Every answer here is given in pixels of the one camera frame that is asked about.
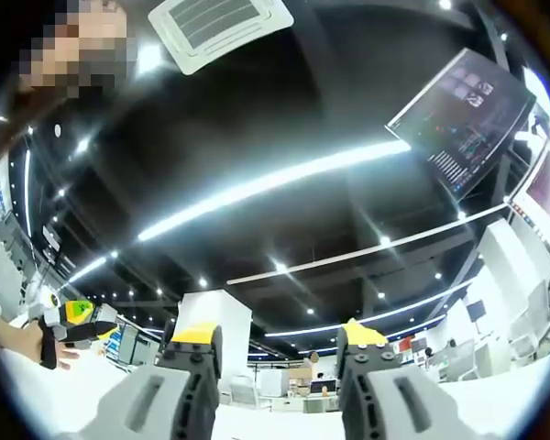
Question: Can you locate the large dark computer monitor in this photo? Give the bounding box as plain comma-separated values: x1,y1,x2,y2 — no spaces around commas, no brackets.
386,47,538,202

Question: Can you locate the brown cardboard box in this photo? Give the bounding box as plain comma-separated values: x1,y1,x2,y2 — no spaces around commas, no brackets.
287,365,314,398

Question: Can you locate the white square pillar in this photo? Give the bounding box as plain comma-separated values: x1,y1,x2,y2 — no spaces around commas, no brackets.
175,290,254,373

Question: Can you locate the white ceiling air conditioner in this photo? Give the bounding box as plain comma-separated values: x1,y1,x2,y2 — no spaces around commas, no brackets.
147,0,296,76

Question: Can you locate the person's left hand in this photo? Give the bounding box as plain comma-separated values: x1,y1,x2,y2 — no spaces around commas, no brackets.
25,318,82,372

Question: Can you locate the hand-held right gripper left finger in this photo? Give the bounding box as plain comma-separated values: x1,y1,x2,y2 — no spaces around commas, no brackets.
60,322,224,440

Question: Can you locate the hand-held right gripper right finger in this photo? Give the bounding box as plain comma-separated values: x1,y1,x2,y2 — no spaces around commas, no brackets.
335,318,477,440

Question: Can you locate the white framed computer monitor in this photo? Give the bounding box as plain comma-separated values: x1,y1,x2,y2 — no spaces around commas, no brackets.
507,145,550,259

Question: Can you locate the long ceiling light strip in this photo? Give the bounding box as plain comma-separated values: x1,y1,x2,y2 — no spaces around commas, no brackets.
262,279,474,339
225,203,509,287
137,138,413,244

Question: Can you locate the white desk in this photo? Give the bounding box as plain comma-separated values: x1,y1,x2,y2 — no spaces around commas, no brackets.
0,351,540,440

